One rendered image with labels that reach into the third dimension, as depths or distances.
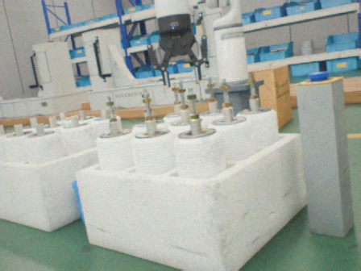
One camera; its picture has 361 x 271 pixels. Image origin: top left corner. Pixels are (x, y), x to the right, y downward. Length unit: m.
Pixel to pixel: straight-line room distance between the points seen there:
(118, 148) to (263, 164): 0.31
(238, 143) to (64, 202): 0.54
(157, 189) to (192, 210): 0.09
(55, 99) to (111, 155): 3.30
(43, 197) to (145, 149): 0.40
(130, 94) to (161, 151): 2.61
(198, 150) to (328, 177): 0.27
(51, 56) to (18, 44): 4.32
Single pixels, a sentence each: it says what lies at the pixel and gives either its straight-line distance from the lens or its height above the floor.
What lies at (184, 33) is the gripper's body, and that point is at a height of 0.45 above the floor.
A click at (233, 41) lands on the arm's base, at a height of 0.43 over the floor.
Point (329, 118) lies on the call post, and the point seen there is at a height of 0.24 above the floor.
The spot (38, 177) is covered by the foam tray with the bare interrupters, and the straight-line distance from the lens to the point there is 1.08.
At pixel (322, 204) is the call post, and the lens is 0.85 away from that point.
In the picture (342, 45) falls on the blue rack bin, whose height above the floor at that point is 0.32.
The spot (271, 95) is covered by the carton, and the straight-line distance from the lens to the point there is 1.98.
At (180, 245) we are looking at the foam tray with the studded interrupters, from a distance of 0.76.
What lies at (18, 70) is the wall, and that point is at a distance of 8.38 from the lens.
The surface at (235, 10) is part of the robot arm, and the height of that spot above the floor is 0.52.
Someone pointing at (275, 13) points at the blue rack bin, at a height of 0.86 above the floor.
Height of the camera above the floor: 0.39
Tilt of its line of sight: 10 degrees down
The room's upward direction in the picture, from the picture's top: 9 degrees counter-clockwise
